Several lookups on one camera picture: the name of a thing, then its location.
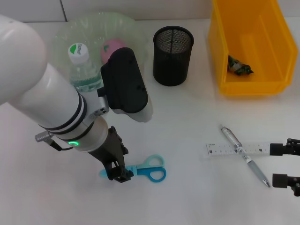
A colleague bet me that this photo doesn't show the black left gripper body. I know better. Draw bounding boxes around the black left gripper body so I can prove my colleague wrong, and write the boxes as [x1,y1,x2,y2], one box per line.
[88,126,129,170]

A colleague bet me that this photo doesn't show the blue safety scissors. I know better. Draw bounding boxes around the blue safety scissors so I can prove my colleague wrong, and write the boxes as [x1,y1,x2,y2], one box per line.
[99,154,167,183]

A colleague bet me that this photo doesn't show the clear green-label water bottle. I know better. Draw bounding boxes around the clear green-label water bottle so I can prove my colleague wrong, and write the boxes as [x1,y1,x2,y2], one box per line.
[67,43,104,93]

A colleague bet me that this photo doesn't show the green plastic wrapper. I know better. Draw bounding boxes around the green plastic wrapper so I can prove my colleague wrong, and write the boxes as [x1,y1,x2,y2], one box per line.
[227,55,255,77]

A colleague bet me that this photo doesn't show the pink toy peach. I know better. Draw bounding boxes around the pink toy peach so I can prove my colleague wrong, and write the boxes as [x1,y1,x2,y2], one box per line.
[100,38,128,64]

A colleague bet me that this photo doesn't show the silver ballpoint pen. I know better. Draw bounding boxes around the silver ballpoint pen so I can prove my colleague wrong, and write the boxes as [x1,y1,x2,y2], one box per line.
[220,125,271,188]

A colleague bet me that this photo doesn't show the clear plastic ruler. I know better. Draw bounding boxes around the clear plastic ruler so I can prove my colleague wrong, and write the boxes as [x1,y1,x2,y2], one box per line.
[205,141,270,157]

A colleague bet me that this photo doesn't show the black mesh pen holder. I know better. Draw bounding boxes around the black mesh pen holder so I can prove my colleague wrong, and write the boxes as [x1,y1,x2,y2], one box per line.
[153,25,195,87]

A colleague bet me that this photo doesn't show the pale green ruffled fruit bowl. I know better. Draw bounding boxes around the pale green ruffled fruit bowl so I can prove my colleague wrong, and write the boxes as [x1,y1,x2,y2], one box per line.
[55,11,150,78]

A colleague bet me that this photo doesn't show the yellow plastic bin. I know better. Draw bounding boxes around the yellow plastic bin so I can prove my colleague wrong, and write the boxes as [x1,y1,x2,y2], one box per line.
[208,0,299,96]

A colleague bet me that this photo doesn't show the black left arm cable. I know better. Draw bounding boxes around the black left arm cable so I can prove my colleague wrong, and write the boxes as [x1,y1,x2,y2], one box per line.
[35,131,73,152]

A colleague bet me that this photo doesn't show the black silver wrist camera box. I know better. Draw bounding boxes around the black silver wrist camera box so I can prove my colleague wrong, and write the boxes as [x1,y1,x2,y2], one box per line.
[97,47,154,123]

